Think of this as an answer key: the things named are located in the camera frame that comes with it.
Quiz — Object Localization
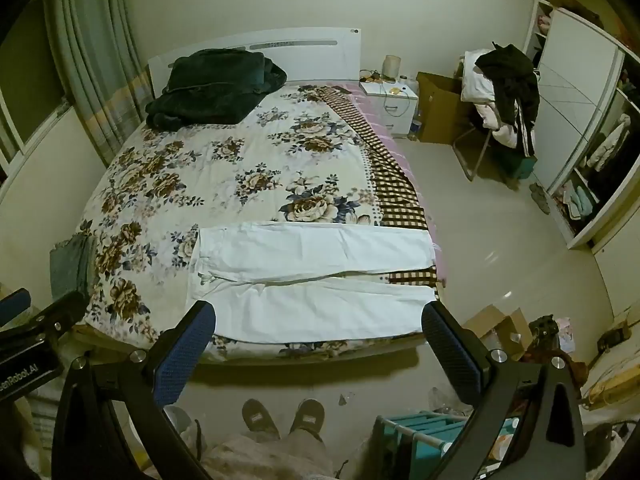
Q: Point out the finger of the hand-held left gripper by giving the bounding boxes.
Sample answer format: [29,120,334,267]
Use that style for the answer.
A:
[0,287,32,317]
[22,290,91,343]

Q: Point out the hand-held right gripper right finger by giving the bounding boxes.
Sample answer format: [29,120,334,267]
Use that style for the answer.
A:
[421,300,586,480]

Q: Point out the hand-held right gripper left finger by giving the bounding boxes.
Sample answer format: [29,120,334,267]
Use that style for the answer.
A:
[51,300,217,480]

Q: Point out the white pants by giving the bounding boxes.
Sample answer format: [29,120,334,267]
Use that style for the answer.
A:
[189,221,438,345]

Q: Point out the grey-green folded cloth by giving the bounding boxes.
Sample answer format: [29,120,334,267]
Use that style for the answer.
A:
[50,235,98,301]

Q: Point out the open small cardboard box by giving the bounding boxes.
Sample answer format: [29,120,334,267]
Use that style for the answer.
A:
[462,305,534,362]

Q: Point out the teal storage rack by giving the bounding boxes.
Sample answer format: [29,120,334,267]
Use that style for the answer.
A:
[375,407,476,480]

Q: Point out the pink patterned bag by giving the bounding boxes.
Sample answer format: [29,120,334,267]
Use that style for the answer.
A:
[556,317,577,352]

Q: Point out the person's legs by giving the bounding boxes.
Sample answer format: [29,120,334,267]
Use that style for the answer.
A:
[200,430,337,480]

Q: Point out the person's right shoe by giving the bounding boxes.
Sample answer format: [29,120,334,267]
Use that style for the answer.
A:
[289,399,326,437]

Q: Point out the pair of grey slippers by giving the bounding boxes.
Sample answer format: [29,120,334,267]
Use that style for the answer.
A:
[529,182,552,214]

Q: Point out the bed with floral cover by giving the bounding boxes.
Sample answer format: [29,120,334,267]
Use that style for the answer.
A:
[75,82,448,363]

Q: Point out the metal folding chair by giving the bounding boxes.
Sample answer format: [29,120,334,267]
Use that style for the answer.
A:
[452,52,538,182]

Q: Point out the green storage box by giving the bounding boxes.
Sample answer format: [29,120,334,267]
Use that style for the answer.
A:
[504,152,538,181]

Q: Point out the pink bed sheet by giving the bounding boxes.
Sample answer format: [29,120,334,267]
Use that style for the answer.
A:
[345,82,449,286]

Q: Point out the large brown cardboard box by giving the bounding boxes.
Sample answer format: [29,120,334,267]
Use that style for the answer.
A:
[416,72,477,146]

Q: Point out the white nightstand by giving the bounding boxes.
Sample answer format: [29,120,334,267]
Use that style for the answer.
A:
[360,81,420,139]

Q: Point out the green striped curtain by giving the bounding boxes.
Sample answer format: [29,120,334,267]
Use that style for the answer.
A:
[37,0,153,168]

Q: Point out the pile of white clothes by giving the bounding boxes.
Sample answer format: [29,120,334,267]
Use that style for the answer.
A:
[461,51,521,148]

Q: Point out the dark green plush blanket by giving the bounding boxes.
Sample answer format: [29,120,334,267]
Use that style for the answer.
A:
[145,49,288,128]

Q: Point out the white sliding-door wardrobe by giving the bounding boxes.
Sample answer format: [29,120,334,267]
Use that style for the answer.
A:
[522,0,640,251]

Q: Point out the black striped jacket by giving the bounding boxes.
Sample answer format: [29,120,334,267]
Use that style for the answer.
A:
[475,44,541,158]

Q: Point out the white bed headboard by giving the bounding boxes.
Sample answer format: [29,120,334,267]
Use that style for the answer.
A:
[148,26,362,101]

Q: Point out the white window frame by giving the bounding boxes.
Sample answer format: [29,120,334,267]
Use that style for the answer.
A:
[0,85,72,173]

